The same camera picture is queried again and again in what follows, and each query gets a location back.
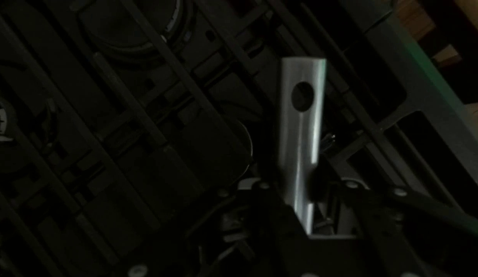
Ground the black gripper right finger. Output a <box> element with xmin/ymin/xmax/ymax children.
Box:
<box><xmin>309</xmin><ymin>168</ymin><xmax>478</xmax><ymax>277</ymax></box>

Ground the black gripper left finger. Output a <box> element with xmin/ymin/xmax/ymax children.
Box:
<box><xmin>197</xmin><ymin>181</ymin><xmax>305</xmax><ymax>277</ymax></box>

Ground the silver metal pot with handle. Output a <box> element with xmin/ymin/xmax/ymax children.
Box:
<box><xmin>277</xmin><ymin>55</ymin><xmax>363</xmax><ymax>243</ymax></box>

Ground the black stove top with grates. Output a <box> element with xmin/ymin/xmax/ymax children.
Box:
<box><xmin>0</xmin><ymin>0</ymin><xmax>478</xmax><ymax>277</ymax></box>

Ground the black round burner cap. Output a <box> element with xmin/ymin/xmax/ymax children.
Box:
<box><xmin>78</xmin><ymin>0</ymin><xmax>192</xmax><ymax>64</ymax></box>

